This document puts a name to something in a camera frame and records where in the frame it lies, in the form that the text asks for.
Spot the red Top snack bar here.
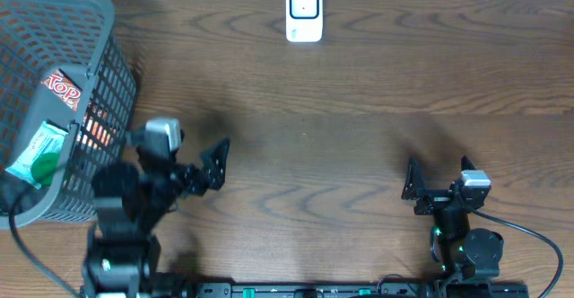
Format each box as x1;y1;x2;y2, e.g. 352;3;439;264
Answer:
41;69;82;111

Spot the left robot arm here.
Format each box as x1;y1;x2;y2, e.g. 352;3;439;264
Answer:
81;138;230;297

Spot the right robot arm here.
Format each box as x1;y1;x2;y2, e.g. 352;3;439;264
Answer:
401;156;504;284

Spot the white barcode scanner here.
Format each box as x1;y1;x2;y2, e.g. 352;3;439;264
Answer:
285;0;324;43

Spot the orange white snack packet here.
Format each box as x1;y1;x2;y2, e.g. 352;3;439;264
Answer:
76;101;121;150

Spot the grey plastic shopping basket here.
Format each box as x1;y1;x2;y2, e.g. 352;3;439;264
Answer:
1;0;136;230

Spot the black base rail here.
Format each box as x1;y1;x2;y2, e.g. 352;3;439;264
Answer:
194;281;529;298

